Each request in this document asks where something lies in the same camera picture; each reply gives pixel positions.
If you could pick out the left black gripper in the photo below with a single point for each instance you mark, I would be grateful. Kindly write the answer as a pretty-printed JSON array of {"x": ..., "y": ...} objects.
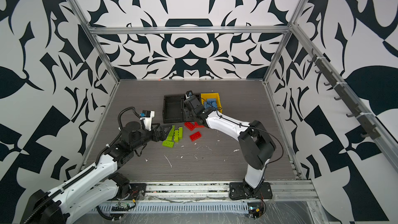
[{"x": 156, "y": 137}]

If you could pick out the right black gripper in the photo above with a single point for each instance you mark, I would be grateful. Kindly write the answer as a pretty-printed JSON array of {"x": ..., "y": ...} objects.
[{"x": 186, "y": 114}]

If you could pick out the green lego plate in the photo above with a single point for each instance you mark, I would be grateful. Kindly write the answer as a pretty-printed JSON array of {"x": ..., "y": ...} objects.
[
  {"x": 169, "y": 144},
  {"x": 171, "y": 134}
]

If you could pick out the red lego brick top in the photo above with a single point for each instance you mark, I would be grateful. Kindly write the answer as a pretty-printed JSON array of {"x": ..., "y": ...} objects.
[{"x": 198, "y": 125}]

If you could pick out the blue lego long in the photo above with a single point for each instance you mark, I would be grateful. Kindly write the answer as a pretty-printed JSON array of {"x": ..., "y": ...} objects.
[{"x": 211, "y": 103}]

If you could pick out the red lego brick from arch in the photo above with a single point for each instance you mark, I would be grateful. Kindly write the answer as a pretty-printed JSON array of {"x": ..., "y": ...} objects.
[{"x": 195, "y": 136}]

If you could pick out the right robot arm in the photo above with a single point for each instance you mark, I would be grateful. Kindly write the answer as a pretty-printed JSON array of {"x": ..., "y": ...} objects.
[{"x": 256, "y": 144}]

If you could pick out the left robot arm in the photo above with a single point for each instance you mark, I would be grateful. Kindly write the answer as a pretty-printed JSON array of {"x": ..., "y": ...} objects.
[{"x": 101, "y": 180}]

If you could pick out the middle black bin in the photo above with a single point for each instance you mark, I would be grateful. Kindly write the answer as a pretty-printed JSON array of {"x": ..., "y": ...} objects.
[{"x": 197, "y": 95}]

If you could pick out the black bin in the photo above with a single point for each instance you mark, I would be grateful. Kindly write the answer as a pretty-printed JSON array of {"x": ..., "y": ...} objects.
[
  {"x": 197, "y": 95},
  {"x": 173, "y": 109}
]

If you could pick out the green lego brick upper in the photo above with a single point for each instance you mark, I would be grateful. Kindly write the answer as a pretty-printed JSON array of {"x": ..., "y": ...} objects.
[{"x": 176, "y": 136}]

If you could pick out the green lego brick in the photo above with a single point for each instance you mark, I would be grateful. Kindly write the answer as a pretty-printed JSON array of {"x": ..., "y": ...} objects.
[
  {"x": 180, "y": 133},
  {"x": 176, "y": 136}
]

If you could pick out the yellow bin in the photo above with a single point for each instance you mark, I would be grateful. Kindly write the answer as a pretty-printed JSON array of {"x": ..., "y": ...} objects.
[{"x": 205, "y": 96}]

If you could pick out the green lego brick right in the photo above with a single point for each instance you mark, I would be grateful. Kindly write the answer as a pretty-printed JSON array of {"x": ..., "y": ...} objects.
[{"x": 180, "y": 133}]

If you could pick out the left black bin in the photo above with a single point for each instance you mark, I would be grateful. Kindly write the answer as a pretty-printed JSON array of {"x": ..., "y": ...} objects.
[{"x": 173, "y": 109}]

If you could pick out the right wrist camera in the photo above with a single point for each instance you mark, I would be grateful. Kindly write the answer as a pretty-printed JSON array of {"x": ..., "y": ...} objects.
[{"x": 189, "y": 94}]

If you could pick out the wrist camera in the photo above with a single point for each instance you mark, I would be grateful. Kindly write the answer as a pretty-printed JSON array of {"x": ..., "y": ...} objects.
[
  {"x": 189, "y": 94},
  {"x": 146, "y": 119}
]

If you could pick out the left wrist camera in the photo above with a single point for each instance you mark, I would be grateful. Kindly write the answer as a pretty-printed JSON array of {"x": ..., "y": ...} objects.
[{"x": 146, "y": 119}]

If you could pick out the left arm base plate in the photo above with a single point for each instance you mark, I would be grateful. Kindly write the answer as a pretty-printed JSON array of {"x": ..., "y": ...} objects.
[{"x": 133, "y": 191}]

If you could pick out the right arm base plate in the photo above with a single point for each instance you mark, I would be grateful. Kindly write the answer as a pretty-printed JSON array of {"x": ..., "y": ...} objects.
[{"x": 241, "y": 191}]

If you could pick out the wall hook rack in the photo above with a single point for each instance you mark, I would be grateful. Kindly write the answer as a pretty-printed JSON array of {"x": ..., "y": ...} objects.
[{"x": 346, "y": 94}]

